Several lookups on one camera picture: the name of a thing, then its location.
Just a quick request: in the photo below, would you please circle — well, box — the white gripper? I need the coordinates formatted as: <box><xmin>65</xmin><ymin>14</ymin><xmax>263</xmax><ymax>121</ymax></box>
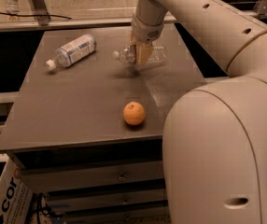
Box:
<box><xmin>130</xmin><ymin>13</ymin><xmax>164</xmax><ymax>65</ymax></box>

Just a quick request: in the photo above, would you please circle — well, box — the clear water bottle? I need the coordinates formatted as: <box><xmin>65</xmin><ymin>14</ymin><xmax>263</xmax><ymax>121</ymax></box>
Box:
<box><xmin>112</xmin><ymin>44</ymin><xmax>167</xmax><ymax>66</ymax></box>

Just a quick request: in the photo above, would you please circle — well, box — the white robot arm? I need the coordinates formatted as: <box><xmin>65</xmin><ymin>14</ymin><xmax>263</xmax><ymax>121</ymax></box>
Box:
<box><xmin>132</xmin><ymin>0</ymin><xmax>267</xmax><ymax>224</ymax></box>

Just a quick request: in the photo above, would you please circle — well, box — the lying labelled plastic bottle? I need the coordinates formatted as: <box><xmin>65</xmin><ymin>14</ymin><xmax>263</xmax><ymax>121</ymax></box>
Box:
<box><xmin>45</xmin><ymin>34</ymin><xmax>96</xmax><ymax>71</ymax></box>

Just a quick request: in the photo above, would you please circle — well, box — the orange fruit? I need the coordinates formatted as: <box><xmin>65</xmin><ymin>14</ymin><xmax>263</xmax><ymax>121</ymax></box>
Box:
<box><xmin>123</xmin><ymin>102</ymin><xmax>146</xmax><ymax>126</ymax></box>

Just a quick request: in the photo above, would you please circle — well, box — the grey drawer cabinet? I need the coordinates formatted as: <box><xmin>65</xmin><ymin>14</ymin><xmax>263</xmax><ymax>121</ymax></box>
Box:
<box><xmin>0</xmin><ymin>24</ymin><xmax>205</xmax><ymax>224</ymax></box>

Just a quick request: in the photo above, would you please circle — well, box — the white cardboard box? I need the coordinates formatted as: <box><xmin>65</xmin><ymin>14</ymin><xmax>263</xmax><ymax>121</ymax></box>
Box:
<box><xmin>0</xmin><ymin>160</ymin><xmax>33</xmax><ymax>224</ymax></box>

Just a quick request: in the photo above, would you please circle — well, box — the metal frame rail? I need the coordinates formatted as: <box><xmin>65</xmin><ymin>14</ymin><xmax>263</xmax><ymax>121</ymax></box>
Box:
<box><xmin>0</xmin><ymin>10</ymin><xmax>267</xmax><ymax>32</ymax></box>

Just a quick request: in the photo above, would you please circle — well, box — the black cable on floor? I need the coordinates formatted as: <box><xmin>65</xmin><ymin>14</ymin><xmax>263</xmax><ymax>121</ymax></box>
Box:
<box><xmin>0</xmin><ymin>10</ymin><xmax>74</xmax><ymax>21</ymax></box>

